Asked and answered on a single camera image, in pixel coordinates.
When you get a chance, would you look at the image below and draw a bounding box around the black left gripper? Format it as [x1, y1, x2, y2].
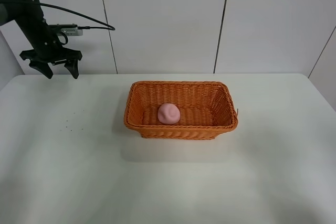
[19, 17, 82, 79]

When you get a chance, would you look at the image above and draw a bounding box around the orange wicker basket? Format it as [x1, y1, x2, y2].
[123, 81, 238, 140]

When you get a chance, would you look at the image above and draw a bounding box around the pink peach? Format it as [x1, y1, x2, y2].
[157, 103, 181, 125]

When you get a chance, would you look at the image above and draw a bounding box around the black camera cable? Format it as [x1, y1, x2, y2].
[5, 0, 116, 31]

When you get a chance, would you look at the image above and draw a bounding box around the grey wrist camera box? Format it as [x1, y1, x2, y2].
[49, 24, 83, 37]

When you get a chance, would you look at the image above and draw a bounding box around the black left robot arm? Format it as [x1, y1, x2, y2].
[1, 0, 82, 79]

